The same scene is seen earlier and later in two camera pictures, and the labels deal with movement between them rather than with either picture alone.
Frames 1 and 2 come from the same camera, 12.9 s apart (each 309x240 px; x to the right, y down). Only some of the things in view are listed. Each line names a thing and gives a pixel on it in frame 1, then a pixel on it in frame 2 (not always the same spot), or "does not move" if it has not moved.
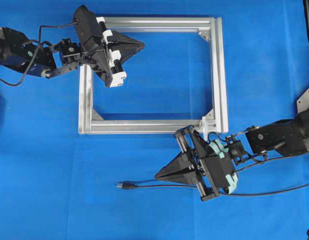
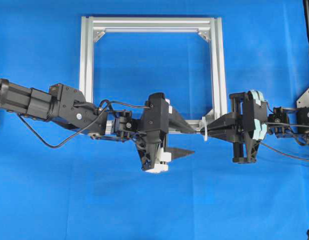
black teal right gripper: (214, 174) → (252, 117)
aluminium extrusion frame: (217, 123) does not move
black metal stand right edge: (307, 101) does not move
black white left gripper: (94, 35) → (150, 145)
